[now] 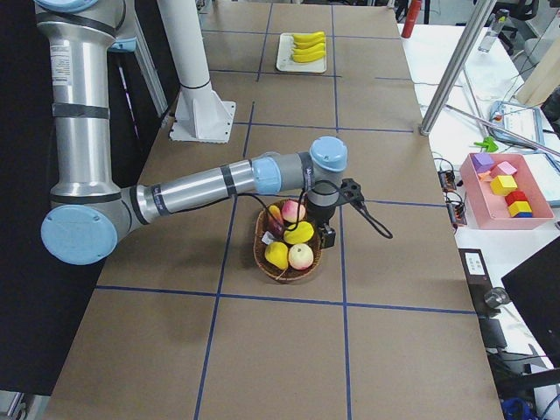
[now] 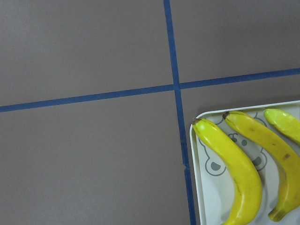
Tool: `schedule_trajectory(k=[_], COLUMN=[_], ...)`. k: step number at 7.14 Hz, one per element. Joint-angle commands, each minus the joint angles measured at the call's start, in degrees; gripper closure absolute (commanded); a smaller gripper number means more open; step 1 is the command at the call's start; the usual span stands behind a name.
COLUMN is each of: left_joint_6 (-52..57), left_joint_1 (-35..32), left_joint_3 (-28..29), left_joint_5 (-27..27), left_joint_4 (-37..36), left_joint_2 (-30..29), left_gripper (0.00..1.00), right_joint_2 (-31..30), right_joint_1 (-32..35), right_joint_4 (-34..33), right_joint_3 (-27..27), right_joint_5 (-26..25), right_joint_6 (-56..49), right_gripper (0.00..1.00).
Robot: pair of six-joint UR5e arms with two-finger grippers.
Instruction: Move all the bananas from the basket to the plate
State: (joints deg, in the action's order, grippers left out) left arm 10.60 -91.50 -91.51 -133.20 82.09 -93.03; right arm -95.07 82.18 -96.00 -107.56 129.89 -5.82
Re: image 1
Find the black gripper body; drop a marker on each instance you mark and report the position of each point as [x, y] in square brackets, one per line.
[320, 213]

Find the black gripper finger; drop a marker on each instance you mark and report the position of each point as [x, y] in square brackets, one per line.
[326, 235]

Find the yellow banana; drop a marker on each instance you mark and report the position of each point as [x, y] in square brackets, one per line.
[318, 36]
[305, 56]
[315, 50]
[304, 45]

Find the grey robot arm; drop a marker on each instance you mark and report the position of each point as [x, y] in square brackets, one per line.
[98, 199]

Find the brown wicker basket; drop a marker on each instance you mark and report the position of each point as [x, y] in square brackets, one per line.
[263, 237]

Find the red apple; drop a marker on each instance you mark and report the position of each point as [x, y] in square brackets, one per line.
[293, 211]

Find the red-green mango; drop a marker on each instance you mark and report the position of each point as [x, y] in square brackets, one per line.
[275, 221]

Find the yellow lemon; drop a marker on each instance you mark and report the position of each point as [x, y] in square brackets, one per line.
[276, 253]

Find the cream bear-print tray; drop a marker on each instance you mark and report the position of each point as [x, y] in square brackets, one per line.
[284, 63]

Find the pink plastic bin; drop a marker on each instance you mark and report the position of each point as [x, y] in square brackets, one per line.
[503, 192]

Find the black monitor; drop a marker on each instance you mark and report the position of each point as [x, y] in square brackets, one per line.
[533, 286]

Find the red bottle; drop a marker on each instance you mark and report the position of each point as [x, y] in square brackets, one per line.
[411, 18]

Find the blue-cased tablet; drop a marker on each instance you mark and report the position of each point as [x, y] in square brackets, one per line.
[524, 121]

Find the clear water bottle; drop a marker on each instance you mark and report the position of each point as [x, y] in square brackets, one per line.
[493, 31]

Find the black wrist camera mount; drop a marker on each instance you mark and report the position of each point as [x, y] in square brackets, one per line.
[350, 193]

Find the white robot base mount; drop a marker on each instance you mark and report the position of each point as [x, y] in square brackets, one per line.
[201, 115]

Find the grey aluminium post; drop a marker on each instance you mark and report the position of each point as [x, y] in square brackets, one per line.
[458, 58]

